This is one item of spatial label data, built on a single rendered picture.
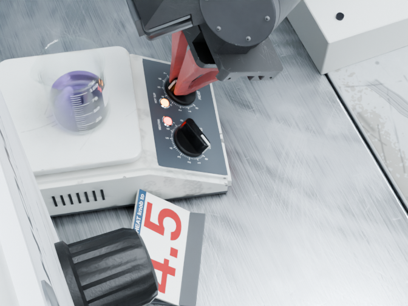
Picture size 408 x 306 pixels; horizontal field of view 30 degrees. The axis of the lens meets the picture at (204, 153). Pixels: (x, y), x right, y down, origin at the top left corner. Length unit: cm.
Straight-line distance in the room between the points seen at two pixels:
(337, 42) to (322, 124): 8
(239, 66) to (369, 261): 22
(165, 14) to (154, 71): 17
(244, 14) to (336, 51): 27
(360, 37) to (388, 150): 12
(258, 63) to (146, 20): 12
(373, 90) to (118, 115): 28
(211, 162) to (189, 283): 11
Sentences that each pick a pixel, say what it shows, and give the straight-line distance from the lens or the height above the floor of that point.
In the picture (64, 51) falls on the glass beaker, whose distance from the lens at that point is 63.
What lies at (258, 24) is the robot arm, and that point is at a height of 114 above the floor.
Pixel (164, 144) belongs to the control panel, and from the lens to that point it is 67.
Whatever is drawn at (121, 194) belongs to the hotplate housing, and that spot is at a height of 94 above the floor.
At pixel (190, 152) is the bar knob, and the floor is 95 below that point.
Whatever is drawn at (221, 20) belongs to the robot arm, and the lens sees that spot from 53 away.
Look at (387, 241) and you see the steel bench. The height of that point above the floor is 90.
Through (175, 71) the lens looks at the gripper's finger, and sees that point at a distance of 69.
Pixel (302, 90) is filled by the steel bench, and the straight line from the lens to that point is 79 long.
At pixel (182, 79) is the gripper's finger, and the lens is 67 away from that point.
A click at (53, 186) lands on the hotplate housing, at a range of 66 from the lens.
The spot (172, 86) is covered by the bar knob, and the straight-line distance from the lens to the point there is 70.
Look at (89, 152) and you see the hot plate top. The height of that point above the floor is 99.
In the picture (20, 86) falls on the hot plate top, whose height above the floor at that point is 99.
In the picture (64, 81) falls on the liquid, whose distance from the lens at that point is 65.
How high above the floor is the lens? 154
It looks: 60 degrees down
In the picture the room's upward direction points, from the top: 1 degrees clockwise
